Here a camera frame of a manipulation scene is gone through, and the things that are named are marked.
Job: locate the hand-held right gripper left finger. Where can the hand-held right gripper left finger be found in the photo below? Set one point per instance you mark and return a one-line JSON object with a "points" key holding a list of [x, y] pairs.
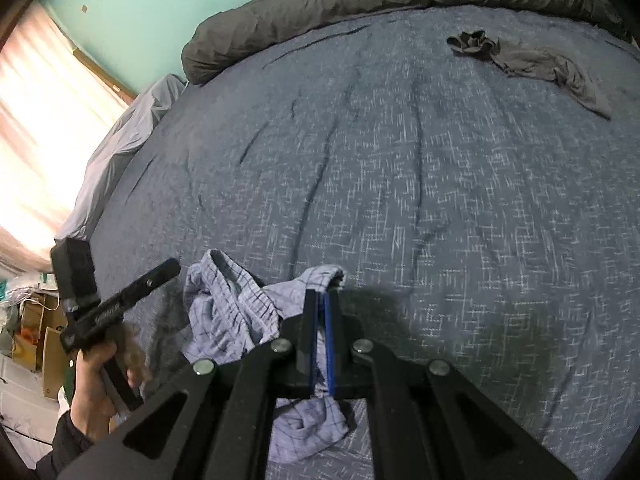
{"points": [[314, 355]]}

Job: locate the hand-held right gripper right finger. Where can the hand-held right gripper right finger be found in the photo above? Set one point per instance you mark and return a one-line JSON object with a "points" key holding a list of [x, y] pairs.
{"points": [[328, 355]]}

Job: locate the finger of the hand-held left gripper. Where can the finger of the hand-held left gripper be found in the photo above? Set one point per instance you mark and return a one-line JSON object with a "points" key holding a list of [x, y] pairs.
{"points": [[145, 282]]}

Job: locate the blue plaid shorts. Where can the blue plaid shorts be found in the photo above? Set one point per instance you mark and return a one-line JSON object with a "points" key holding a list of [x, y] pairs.
{"points": [[225, 310]]}

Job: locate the person's left forearm black sleeve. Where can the person's left forearm black sleeve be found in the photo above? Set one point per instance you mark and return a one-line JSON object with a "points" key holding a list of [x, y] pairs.
{"points": [[65, 452]]}

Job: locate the person's left hand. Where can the person's left hand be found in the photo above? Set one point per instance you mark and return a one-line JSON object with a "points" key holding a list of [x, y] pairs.
{"points": [[92, 395]]}

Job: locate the cardboard box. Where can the cardboard box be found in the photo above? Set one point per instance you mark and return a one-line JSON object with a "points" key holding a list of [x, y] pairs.
{"points": [[54, 365], [35, 325]]}

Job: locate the light grey pillow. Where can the light grey pillow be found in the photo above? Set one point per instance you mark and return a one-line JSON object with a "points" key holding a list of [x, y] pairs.
{"points": [[115, 160]]}

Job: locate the pink sheer curtain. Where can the pink sheer curtain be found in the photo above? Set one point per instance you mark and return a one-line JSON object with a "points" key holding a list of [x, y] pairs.
{"points": [[45, 135]]}

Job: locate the grey rolled duvet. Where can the grey rolled duvet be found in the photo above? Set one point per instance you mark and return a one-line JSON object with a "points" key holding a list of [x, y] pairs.
{"points": [[350, 15]]}

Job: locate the dark grey crumpled garment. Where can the dark grey crumpled garment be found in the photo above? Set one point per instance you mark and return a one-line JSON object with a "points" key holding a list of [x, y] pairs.
{"points": [[540, 67]]}

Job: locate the wooden window frame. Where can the wooden window frame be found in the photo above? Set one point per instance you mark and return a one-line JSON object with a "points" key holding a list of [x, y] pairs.
{"points": [[105, 74]]}

